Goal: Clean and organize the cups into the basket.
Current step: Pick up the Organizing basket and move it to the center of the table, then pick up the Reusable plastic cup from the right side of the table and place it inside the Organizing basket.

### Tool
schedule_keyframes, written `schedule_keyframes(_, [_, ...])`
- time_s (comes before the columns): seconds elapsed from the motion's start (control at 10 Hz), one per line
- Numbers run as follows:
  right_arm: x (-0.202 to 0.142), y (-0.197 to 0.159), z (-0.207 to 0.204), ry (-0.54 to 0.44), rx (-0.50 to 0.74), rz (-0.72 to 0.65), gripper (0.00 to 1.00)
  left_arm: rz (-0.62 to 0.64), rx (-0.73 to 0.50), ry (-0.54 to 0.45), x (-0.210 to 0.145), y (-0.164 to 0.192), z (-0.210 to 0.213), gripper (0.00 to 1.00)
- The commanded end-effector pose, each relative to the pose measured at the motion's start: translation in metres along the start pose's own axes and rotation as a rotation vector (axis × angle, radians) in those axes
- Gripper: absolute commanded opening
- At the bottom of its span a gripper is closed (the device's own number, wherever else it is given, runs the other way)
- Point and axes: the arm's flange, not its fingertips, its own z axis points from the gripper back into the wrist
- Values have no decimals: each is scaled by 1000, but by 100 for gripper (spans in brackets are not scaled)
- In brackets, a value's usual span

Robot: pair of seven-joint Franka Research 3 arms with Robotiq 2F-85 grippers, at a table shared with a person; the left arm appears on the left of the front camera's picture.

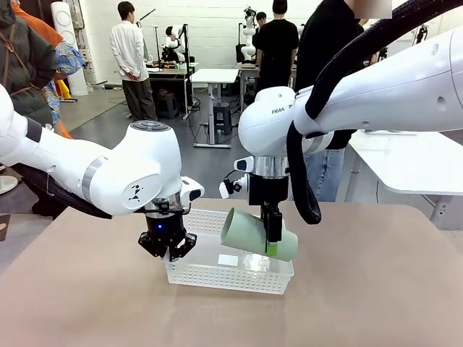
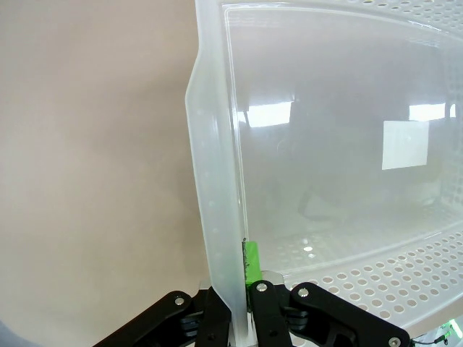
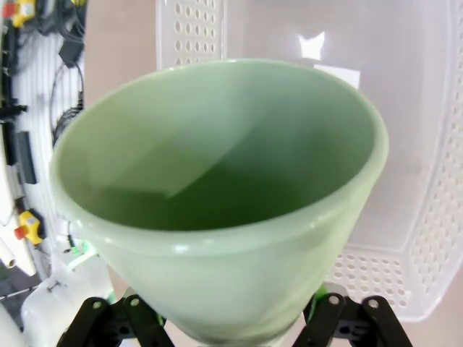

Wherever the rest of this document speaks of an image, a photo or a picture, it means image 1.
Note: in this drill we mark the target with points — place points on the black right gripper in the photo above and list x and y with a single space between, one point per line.
269 189

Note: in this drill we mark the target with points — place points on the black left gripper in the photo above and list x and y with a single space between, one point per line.
164 227

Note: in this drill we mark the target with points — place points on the pale green cup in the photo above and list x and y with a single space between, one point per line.
246 231

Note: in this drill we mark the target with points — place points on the white perforated plastic basket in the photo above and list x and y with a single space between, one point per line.
224 280

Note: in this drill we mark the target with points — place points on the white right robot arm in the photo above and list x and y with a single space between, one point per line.
398 90

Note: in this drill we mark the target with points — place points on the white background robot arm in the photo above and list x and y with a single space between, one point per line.
173 43
249 36

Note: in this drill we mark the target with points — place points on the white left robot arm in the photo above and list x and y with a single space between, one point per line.
108 173

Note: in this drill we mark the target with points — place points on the white rectangular label sticker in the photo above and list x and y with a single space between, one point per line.
228 260

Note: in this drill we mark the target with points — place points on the grey plastic stool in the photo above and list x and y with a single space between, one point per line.
221 117

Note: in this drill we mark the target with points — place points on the dark plastic stool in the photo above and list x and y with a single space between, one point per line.
167 105

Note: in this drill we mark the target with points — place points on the grey background workbench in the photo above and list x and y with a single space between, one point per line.
247 72

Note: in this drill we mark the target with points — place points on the white standing desk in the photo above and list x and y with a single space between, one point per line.
213 75

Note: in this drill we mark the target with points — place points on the white side table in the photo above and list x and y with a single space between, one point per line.
416 162

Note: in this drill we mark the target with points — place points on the white round stand base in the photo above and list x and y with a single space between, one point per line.
7 184

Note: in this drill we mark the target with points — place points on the wood-top workbench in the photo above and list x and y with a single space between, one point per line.
170 71

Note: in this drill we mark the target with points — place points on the man in black tee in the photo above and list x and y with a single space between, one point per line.
276 43

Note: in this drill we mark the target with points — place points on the person in black shirt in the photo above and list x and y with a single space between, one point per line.
318 36

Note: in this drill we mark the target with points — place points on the man in white shirt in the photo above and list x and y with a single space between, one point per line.
128 54

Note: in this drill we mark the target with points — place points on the dark-haired bystander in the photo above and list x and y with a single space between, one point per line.
261 18

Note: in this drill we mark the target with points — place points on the blue floral shirt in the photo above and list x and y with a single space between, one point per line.
68 61

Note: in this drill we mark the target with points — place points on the white tower fan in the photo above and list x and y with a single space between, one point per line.
70 43

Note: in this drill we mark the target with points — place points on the mannequin in dark green jacket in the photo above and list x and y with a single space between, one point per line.
21 65

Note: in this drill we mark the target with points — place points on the mannequin in orange garment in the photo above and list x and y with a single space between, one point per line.
40 25

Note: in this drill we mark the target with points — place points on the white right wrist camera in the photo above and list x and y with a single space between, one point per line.
225 189

